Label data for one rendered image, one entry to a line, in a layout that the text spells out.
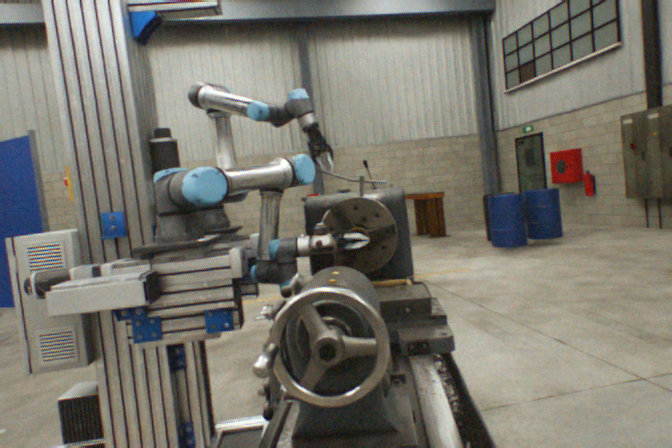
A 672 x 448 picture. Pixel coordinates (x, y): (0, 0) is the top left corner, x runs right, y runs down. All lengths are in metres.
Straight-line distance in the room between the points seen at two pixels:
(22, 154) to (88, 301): 5.23
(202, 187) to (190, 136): 10.71
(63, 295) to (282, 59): 11.28
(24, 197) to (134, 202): 4.97
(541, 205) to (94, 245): 7.98
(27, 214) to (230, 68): 7.04
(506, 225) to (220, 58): 7.96
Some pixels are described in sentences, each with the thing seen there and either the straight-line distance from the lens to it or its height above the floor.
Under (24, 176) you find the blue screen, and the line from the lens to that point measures 6.66.
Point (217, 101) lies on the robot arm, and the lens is 1.99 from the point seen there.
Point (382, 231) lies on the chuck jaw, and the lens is 1.79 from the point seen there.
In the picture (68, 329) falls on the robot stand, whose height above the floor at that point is 0.90.
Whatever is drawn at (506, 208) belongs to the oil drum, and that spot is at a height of 0.66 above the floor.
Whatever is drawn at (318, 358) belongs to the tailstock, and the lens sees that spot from 0.57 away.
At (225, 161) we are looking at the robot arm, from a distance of 2.14.
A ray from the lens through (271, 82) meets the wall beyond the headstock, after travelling 12.31.
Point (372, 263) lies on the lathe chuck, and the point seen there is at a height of 0.96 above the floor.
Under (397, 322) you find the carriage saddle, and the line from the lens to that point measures 1.22.
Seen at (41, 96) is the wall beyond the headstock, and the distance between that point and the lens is 12.96.
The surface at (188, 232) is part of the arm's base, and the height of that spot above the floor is 1.19.
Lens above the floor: 1.27
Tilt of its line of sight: 3 degrees down
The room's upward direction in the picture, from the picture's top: 6 degrees counter-clockwise
